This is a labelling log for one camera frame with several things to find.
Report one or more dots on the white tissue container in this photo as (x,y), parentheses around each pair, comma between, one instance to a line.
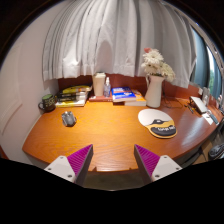
(98,83)

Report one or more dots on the white yellow mouse pad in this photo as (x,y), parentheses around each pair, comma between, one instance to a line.
(159,124)

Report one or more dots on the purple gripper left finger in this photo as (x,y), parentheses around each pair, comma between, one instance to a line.
(73,168)

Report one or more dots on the white ceramic vase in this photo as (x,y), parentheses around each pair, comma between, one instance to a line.
(154,91)

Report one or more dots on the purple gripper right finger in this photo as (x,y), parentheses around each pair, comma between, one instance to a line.
(153,167)

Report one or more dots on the white flower bouquet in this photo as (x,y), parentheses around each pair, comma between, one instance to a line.
(153,64)

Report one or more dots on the white box device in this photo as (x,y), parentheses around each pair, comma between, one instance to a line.
(199,104)

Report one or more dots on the blue book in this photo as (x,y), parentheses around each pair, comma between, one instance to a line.
(122,94)

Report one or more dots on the grey computer mouse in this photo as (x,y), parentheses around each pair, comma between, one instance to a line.
(68,119)

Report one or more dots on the red flat book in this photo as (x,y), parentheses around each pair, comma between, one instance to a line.
(100,99)

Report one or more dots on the stack of books left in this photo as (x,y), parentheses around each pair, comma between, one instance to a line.
(73,96)

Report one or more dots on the yellow white book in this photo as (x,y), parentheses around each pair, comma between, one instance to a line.
(140,100)

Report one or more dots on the dark green mug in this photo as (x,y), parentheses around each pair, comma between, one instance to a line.
(48,103)

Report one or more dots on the white curtain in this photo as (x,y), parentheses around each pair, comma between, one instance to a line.
(90,36)

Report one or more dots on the clear spray bottle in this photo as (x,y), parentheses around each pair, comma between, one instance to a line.
(107,87)

